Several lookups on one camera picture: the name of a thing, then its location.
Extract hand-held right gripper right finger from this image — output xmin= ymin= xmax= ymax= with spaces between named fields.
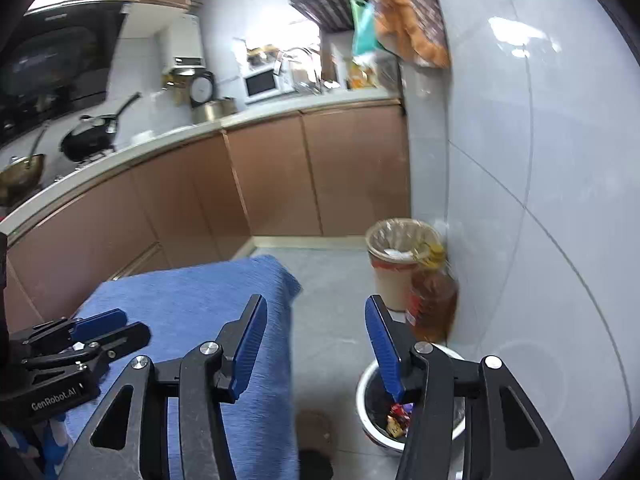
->
xmin=364 ymin=294 xmax=576 ymax=480

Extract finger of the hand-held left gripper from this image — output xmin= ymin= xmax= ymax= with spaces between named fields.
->
xmin=10 ymin=308 xmax=127 ymax=348
xmin=22 ymin=322 xmax=152 ymax=372

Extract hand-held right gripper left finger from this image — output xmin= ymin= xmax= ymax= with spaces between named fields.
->
xmin=57 ymin=294 xmax=269 ymax=480

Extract grey bin with white rim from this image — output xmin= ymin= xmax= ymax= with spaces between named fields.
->
xmin=356 ymin=344 xmax=468 ymax=456

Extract red snack wrapper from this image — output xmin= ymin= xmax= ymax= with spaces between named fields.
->
xmin=387 ymin=402 xmax=415 ymax=426

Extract blue towel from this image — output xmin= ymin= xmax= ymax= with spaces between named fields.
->
xmin=65 ymin=255 xmax=303 ymax=480

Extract cooking oil bottle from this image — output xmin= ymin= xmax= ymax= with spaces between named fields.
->
xmin=406 ymin=242 xmax=460 ymax=346

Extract beige bin with liner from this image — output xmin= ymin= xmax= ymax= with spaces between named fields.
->
xmin=365 ymin=217 xmax=446 ymax=311

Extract gas stove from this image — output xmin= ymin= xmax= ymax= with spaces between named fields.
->
xmin=50 ymin=150 xmax=121 ymax=181

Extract brass wok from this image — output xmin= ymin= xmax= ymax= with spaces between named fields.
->
xmin=0 ymin=122 xmax=51 ymax=201

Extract brown lower cabinets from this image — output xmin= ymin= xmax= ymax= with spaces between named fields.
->
xmin=0 ymin=102 xmax=412 ymax=331

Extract black wok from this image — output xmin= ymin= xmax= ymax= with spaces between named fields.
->
xmin=60 ymin=91 xmax=143 ymax=162

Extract white microwave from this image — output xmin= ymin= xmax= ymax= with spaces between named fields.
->
xmin=243 ymin=66 xmax=296 ymax=100

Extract black range hood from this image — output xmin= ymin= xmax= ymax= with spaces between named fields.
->
xmin=0 ymin=0 xmax=128 ymax=146

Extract group of condiment bottles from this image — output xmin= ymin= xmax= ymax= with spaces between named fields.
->
xmin=347 ymin=52 xmax=396 ymax=91

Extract white water heater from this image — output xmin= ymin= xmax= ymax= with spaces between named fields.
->
xmin=159 ymin=15 xmax=207 ymax=73

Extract chrome faucet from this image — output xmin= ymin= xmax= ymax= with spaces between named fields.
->
xmin=280 ymin=46 xmax=326 ymax=95

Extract green plastic bag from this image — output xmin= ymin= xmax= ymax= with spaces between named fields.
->
xmin=350 ymin=0 xmax=383 ymax=56

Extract orange floral apron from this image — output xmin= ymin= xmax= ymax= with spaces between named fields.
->
xmin=372 ymin=0 xmax=451 ymax=68

